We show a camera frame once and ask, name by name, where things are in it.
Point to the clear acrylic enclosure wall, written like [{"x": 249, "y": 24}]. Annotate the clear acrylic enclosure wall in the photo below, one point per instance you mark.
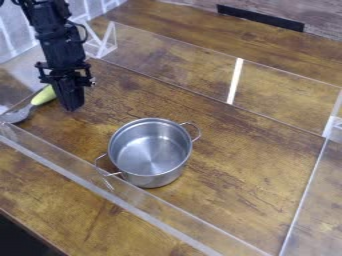
[{"x": 183, "y": 225}]

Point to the stainless steel pot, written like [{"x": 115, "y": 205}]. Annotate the stainless steel pot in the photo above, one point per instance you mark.
[{"x": 150, "y": 149}]

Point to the black bar in background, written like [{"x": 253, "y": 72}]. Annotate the black bar in background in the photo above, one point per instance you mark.
[{"x": 261, "y": 18}]

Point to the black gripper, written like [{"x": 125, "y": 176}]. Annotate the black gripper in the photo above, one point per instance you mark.
[{"x": 77, "y": 78}]

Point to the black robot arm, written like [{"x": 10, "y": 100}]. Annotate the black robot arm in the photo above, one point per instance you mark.
[{"x": 55, "y": 31}]

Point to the clear acrylic triangular stand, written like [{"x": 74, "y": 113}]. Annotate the clear acrylic triangular stand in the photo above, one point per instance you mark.
[{"x": 98, "y": 47}]

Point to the green handled metal spoon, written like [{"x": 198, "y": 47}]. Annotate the green handled metal spoon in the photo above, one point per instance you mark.
[{"x": 18, "y": 115}]

